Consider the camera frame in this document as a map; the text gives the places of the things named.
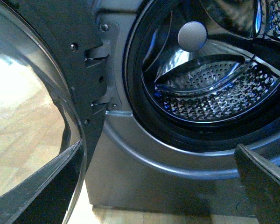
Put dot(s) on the round grey drum hub cap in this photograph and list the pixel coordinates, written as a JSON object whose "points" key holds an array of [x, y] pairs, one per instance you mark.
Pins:
{"points": [[192, 36]]}

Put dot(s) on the grey front-load washing machine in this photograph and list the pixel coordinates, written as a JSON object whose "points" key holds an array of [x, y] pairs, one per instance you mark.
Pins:
{"points": [[131, 169]]}

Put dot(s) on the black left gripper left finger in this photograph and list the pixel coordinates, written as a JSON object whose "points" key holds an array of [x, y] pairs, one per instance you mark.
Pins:
{"points": [[44, 197]]}

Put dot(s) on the stainless steel perforated drum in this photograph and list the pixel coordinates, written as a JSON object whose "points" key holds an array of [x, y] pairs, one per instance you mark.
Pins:
{"points": [[236, 71]]}

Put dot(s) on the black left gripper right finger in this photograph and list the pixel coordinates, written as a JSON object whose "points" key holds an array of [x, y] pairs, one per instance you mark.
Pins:
{"points": [[261, 179]]}

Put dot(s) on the washing machine round door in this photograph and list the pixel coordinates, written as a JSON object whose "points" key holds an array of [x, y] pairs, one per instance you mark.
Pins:
{"points": [[47, 94]]}

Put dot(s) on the black rubber door gasket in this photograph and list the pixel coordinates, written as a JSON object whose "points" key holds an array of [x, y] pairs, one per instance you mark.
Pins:
{"points": [[255, 125]]}

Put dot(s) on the grey metal door hinge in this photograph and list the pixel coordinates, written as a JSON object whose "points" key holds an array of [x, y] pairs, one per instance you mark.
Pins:
{"points": [[104, 54]]}

